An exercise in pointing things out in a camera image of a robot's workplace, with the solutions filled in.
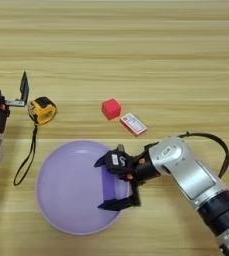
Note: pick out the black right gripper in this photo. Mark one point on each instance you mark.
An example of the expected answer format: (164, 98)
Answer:
(144, 166)

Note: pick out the purple rectangular block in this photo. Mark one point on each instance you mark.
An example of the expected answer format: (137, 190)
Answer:
(114, 188)

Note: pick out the yellow black tape measure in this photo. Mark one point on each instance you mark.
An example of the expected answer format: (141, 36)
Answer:
(42, 110)

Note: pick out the purple round plate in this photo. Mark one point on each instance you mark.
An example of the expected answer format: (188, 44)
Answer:
(69, 186)

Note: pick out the red cube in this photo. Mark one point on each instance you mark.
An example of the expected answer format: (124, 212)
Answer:
(111, 108)

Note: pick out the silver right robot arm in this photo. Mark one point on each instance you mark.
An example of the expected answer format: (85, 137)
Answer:
(192, 173)

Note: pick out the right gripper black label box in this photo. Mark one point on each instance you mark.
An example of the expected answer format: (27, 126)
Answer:
(119, 161)

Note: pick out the red white card box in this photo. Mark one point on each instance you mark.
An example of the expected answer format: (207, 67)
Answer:
(133, 124)

